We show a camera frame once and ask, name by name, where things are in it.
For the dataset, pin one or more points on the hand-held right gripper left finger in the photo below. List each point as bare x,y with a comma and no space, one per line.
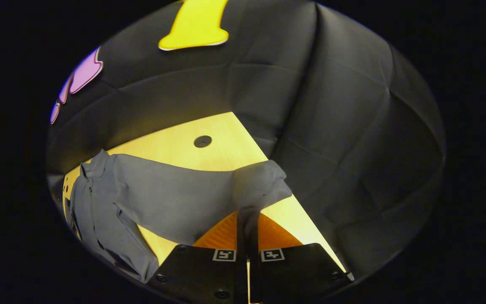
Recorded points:
201,270

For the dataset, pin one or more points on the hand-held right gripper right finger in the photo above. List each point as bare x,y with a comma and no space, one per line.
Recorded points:
298,266

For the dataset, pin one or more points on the grey long-sleeved shirt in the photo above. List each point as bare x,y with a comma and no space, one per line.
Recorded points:
175,198

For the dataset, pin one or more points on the black backdrop cloth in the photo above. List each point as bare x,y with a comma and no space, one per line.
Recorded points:
331,126

